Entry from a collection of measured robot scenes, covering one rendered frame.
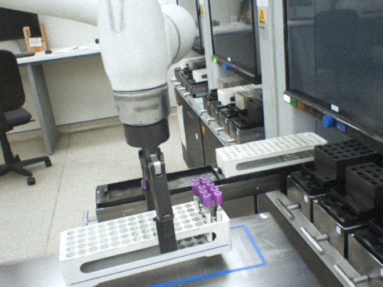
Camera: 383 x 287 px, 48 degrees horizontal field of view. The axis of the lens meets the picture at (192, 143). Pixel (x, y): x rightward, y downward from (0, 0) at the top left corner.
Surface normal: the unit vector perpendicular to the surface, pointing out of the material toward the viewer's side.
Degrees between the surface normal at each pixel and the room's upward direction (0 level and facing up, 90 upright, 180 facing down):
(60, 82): 90
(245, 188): 90
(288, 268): 0
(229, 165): 90
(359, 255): 90
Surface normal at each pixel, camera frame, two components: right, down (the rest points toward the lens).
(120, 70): -0.33, 0.44
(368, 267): -0.97, 0.18
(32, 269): -0.11, -0.93
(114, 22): -0.30, 0.20
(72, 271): 0.25, 0.30
